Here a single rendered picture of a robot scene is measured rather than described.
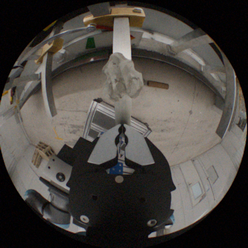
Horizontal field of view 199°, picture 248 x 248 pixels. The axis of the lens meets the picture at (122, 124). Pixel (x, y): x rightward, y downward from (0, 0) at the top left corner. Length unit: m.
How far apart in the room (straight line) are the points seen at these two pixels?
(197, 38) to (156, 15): 0.25
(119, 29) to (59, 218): 0.62
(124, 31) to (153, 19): 0.35
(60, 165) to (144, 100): 1.05
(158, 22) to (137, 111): 1.04
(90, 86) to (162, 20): 1.05
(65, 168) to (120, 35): 0.37
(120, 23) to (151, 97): 0.98
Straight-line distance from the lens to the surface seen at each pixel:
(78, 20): 0.51
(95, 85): 1.06
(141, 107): 1.05
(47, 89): 0.28
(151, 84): 0.97
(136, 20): 0.23
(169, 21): 0.52
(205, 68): 0.54
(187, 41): 0.31
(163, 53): 0.37
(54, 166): 0.30
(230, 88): 0.24
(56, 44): 0.32
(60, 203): 0.42
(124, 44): 0.15
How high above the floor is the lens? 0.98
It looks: 60 degrees down
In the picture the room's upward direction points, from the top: 178 degrees counter-clockwise
